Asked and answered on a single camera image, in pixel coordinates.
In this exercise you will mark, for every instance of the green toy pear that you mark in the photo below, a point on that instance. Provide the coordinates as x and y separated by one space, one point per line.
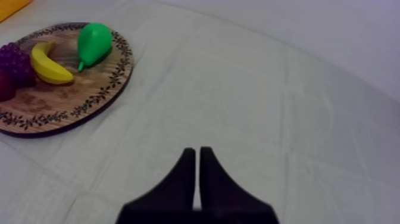
93 43

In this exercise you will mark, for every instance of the small red fruit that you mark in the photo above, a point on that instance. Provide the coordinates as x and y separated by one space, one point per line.
5 86

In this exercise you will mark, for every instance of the round wooden board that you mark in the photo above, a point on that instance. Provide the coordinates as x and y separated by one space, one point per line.
78 94

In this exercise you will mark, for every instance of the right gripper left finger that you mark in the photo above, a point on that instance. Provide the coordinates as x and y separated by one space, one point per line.
175 194

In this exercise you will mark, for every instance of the yellow plastic basket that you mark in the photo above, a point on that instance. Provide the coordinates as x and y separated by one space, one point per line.
9 7

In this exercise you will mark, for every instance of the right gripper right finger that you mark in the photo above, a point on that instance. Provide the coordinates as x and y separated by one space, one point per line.
225 197

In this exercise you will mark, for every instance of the purple toy grapes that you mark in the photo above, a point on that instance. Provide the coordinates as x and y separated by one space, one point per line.
15 64

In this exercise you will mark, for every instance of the yellow toy banana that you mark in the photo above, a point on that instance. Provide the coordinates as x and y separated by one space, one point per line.
50 68

